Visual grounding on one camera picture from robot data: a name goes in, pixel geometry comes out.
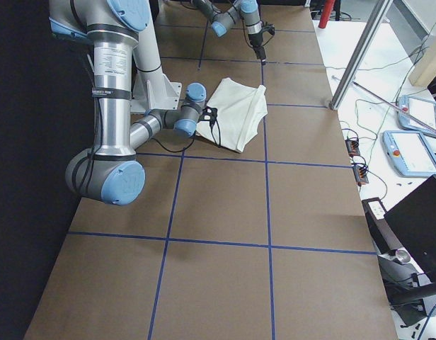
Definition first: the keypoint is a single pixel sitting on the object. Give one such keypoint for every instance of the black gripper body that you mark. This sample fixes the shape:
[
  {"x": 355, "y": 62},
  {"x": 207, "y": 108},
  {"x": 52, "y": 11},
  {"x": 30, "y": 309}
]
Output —
[{"x": 255, "y": 40}]

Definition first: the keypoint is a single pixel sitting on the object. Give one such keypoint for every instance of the cream long-sleeve cat shirt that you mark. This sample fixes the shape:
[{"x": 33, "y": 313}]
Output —
[{"x": 240, "y": 108}]

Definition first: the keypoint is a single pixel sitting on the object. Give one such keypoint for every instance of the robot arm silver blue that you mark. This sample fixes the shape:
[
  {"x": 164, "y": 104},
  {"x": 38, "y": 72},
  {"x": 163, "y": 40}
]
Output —
[
  {"x": 124, "y": 42},
  {"x": 245, "y": 12}
]

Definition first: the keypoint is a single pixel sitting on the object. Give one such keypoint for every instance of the red cylinder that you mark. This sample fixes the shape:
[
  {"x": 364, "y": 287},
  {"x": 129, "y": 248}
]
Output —
[{"x": 326, "y": 10}]

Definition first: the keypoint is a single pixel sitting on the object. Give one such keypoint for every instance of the near blue teach pendant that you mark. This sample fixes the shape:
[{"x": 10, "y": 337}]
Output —
[{"x": 409, "y": 153}]

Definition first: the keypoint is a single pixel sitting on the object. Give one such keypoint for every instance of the blue teach pendant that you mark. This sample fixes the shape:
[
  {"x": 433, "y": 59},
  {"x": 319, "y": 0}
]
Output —
[
  {"x": 422, "y": 109},
  {"x": 409, "y": 153}
]

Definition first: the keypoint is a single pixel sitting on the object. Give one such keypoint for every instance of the far blue teach pendant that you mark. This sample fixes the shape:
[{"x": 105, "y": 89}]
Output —
[{"x": 422, "y": 109}]

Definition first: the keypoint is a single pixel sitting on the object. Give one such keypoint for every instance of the metal reacher grabber stick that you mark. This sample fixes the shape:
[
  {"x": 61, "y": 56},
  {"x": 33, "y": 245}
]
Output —
[{"x": 390, "y": 107}]

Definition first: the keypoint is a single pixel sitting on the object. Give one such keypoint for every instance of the black box white label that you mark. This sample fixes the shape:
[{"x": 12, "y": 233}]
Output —
[{"x": 383, "y": 236}]

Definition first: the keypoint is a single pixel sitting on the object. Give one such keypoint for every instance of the black monitor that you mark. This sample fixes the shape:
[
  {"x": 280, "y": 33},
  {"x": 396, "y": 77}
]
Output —
[{"x": 413, "y": 221}]

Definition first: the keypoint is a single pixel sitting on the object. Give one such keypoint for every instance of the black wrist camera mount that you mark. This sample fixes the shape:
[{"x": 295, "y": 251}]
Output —
[
  {"x": 268, "y": 28},
  {"x": 208, "y": 115}
]

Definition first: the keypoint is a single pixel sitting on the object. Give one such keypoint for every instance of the grey aluminium frame post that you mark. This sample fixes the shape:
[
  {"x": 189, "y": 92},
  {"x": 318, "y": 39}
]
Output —
[{"x": 375, "y": 19}]

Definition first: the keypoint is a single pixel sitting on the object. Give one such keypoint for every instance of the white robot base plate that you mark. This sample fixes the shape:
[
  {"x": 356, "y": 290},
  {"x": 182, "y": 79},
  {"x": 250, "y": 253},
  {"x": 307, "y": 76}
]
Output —
[{"x": 153, "y": 90}]

